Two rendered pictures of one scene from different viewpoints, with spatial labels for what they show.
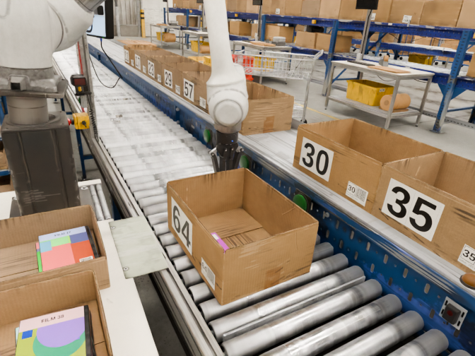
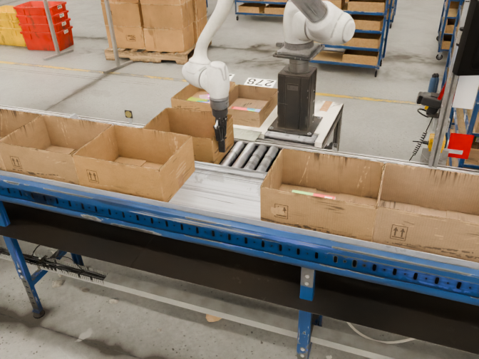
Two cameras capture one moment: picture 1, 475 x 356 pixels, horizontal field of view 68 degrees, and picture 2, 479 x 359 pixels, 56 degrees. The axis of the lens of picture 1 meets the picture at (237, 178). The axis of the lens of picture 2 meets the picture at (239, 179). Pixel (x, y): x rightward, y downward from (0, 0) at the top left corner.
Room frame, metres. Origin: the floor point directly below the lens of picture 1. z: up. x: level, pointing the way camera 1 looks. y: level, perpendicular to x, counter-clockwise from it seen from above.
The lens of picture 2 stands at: (2.71, -1.11, 1.90)
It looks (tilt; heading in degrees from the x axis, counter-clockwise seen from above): 32 degrees down; 142
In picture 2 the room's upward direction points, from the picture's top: 2 degrees counter-clockwise
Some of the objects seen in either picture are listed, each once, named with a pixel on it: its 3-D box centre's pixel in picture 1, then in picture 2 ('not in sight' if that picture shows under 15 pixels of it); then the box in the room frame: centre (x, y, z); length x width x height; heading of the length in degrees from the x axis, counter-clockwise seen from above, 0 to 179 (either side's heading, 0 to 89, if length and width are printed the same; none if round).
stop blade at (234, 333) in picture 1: (300, 314); not in sight; (0.69, -0.19, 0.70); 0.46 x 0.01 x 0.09; 121
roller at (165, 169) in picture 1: (175, 169); not in sight; (1.50, 0.29, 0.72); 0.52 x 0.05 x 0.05; 121
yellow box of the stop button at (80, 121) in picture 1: (80, 123); (428, 141); (1.75, 0.84, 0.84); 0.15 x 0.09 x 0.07; 31
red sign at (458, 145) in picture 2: not in sight; (452, 145); (1.86, 0.86, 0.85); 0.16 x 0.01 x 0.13; 31
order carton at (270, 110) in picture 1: (248, 106); (323, 194); (1.83, -0.03, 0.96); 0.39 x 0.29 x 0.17; 31
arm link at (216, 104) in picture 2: (227, 121); (219, 101); (1.12, 0.04, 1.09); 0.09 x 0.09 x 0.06
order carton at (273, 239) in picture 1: (235, 224); (189, 137); (0.89, 0.00, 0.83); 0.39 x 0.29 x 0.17; 31
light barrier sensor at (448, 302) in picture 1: (450, 315); not in sight; (0.61, -0.51, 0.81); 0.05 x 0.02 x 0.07; 31
